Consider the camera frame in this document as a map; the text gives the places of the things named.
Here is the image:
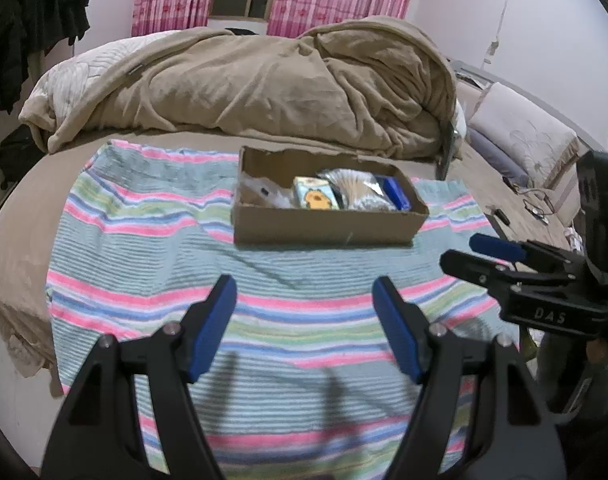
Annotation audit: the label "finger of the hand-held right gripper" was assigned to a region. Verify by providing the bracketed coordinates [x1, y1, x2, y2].
[470, 232, 583, 271]
[440, 248, 528, 294]

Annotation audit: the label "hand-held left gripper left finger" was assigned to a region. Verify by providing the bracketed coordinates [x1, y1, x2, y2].
[40, 274, 238, 480]

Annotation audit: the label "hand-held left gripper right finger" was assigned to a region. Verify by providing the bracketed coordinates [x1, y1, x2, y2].
[372, 276, 570, 480]

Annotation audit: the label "blue plastic comb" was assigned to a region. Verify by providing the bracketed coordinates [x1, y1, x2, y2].
[381, 175, 413, 211]

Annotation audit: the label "brown cardboard box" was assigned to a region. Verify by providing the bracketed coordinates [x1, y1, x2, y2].
[232, 146, 430, 247]

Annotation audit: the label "clear plastic bag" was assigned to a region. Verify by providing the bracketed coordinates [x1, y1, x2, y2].
[238, 174, 287, 207]

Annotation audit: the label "pack of wooden sticks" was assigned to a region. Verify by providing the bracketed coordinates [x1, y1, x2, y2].
[318, 168, 385, 205]

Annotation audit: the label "cartoon tissue pack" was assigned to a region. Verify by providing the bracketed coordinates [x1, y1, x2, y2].
[292, 176, 341, 210]

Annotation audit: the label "person's right hand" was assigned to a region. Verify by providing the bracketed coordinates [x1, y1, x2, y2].
[586, 340, 608, 367]

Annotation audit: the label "shiny white cushion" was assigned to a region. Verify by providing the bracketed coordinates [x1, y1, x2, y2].
[551, 160, 585, 227]

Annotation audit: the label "grey-blue pillow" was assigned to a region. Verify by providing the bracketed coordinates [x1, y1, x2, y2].
[466, 127, 530, 187]

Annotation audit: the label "striped pastel towel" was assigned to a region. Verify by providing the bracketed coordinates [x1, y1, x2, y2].
[46, 139, 522, 480]

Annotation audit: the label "white flower-print pillow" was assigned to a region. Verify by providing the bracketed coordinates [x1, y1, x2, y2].
[468, 81, 581, 189]

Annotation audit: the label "bed with brown sheet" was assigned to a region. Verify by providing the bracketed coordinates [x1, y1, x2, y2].
[0, 122, 600, 393]

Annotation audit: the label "beige duvet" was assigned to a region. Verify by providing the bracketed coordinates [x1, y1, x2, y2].
[18, 15, 467, 161]

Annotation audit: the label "black bag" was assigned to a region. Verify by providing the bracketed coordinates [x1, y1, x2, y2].
[0, 125, 43, 184]

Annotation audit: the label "hanging dark clothes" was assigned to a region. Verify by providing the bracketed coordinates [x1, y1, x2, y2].
[0, 0, 93, 122]

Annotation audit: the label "charging cable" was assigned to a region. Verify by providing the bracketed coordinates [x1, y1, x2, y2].
[504, 177, 556, 224]

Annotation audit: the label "grey metal bed frame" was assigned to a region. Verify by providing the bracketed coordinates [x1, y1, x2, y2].
[436, 57, 608, 182]

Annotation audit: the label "white wall cable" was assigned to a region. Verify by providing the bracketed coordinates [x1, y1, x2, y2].
[484, 0, 515, 66]

